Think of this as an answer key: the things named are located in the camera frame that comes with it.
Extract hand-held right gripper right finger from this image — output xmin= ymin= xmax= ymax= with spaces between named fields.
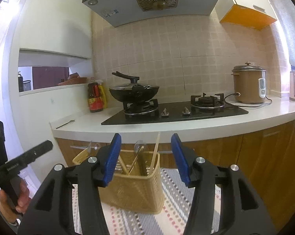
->
xmin=171 ymin=133 xmax=277 ymax=235

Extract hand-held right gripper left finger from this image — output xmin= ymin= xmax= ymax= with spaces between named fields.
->
xmin=17 ymin=133 xmax=122 ymax=235

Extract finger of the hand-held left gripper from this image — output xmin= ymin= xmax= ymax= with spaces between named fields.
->
xmin=21 ymin=140 xmax=53 ymax=168

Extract wooden chopstick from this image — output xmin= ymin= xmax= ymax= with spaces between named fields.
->
xmin=147 ymin=132 xmax=161 ymax=177
xmin=127 ymin=146 xmax=145 ymax=175
xmin=117 ymin=155 xmax=129 ymax=175

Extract clear plastic spoon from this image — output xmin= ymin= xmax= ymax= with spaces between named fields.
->
xmin=130 ymin=139 xmax=146 ymax=169
xmin=87 ymin=140 xmax=100 ymax=153

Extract beige plastic utensil basket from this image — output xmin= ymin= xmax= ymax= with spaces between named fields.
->
xmin=72 ymin=149 xmax=166 ymax=214

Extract person's left forearm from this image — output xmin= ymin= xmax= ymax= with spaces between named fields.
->
xmin=0 ymin=198 xmax=19 ymax=234

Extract person's left hand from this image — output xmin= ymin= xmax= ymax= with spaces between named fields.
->
xmin=0 ymin=177 xmax=32 ymax=222

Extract wooden chopsticks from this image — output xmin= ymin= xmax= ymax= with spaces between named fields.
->
xmin=113 ymin=135 xmax=196 ymax=170

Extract grey kitchen knife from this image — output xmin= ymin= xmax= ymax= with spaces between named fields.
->
xmin=55 ymin=119 xmax=76 ymax=130

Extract black glass gas stove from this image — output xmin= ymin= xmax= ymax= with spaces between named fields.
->
xmin=101 ymin=93 xmax=249 ymax=126

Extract white kitchen countertop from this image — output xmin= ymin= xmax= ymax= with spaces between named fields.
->
xmin=49 ymin=95 xmax=295 ymax=144

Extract black burner grate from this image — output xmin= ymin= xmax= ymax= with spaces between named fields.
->
xmin=123 ymin=99 xmax=159 ymax=117
xmin=190 ymin=92 xmax=225 ymax=110

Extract dark sauce bottle red label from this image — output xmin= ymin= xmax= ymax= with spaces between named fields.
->
xmin=88 ymin=77 xmax=104 ymax=113

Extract yellow spray bottle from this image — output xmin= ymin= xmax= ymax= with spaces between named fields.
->
xmin=98 ymin=79 xmax=108 ymax=109

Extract striped woven table mat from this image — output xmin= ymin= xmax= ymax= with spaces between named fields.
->
xmin=71 ymin=168 xmax=221 ymax=235

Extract black wok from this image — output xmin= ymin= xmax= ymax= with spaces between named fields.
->
xmin=109 ymin=84 xmax=160 ymax=103

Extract dark wooden door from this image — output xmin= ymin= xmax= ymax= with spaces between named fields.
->
xmin=32 ymin=66 xmax=70 ymax=90

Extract glass wok lid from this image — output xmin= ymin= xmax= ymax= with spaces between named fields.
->
xmin=110 ymin=71 xmax=152 ymax=90

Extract brown woven tray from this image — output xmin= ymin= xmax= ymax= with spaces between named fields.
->
xmin=58 ymin=73 xmax=88 ymax=86

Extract brown rice cooker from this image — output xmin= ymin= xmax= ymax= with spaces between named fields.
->
xmin=231 ymin=62 xmax=267 ymax=104

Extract grey range hood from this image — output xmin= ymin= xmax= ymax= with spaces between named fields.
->
xmin=82 ymin=0 xmax=228 ymax=28

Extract frosted window pane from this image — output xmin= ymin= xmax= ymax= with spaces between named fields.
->
xmin=276 ymin=0 xmax=295 ymax=67

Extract black power cable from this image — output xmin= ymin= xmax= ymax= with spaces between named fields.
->
xmin=224 ymin=92 xmax=273 ymax=108

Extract orange wall cabinet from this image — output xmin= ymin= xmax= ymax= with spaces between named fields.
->
xmin=215 ymin=0 xmax=278 ymax=31

